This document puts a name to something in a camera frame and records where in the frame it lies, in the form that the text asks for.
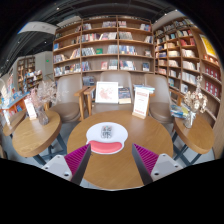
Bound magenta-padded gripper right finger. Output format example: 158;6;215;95
131;143;184;186

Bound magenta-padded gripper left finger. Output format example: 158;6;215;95
41;143;92;186

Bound white mouse pad, red rest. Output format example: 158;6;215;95
85;121;129;155

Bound white framed floral picture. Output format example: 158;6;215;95
94;80;120;105

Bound beige chair with wooden arms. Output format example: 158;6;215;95
73;70;156;121

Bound small distant wooden bookshelf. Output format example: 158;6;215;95
16;55;44;93

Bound wide wooden bookshelf with books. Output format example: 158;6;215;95
52;14;155;79

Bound dark book on chair seat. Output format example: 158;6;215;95
118;87;133;105

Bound blue books on armrest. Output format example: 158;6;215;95
133;83;156;94

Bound glass vase with dried flowers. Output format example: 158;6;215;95
183;75;208;129
30;80;59;126

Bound stack of colourful books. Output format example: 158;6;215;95
169;103;191;120

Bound small white red sign card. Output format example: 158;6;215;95
23;96;38;121

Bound transparent computer mouse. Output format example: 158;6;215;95
100;124;114;140

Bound white sign on wooden base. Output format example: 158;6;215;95
131;87;151;120

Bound wooden display table with books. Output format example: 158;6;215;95
0;74;29;138

